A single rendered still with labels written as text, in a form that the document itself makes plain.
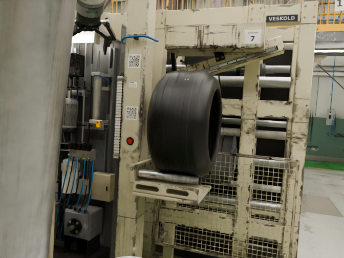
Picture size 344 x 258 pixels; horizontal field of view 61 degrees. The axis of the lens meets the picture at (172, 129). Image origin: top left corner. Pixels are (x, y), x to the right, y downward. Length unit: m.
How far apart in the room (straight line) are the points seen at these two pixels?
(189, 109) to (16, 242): 1.08
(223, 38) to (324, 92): 9.03
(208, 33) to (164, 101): 0.63
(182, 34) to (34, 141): 1.65
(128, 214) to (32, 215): 1.42
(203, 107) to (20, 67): 1.13
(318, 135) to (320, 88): 1.55
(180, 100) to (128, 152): 0.49
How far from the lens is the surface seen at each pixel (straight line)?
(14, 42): 0.30
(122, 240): 1.84
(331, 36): 7.05
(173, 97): 1.40
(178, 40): 1.91
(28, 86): 0.31
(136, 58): 1.69
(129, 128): 1.68
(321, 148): 10.66
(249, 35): 1.83
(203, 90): 1.41
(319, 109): 10.69
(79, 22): 1.04
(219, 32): 1.86
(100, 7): 0.97
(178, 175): 1.52
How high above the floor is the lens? 1.23
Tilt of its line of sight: 3 degrees down
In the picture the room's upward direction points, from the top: 3 degrees clockwise
